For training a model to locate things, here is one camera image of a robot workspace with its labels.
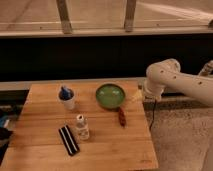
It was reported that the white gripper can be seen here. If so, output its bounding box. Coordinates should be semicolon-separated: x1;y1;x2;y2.
131;85;162;102

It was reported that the green round bowl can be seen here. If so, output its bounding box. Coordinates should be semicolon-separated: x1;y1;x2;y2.
95;83;126;109

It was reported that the black striped rectangular block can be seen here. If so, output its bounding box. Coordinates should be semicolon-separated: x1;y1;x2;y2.
59;125;80;156

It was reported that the dark red elongated object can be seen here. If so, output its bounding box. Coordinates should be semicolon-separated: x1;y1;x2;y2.
118;107;126;127

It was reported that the white cup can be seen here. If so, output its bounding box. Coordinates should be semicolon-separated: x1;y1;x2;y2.
59;90;75;110

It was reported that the blue object in cup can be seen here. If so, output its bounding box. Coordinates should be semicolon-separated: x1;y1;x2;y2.
59;86;73;100

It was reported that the dark blue object at left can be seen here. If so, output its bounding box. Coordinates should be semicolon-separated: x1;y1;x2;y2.
0;114;12;164

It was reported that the black cable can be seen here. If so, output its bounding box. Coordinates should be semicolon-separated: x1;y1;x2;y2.
148;99;158;132

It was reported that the wooden table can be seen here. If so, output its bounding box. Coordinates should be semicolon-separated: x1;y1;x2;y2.
0;81;159;171

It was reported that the small clear plastic bottle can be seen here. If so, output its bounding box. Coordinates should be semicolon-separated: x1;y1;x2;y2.
76;114;90;140

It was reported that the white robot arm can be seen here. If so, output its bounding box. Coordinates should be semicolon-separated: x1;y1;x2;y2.
131;58;213;107

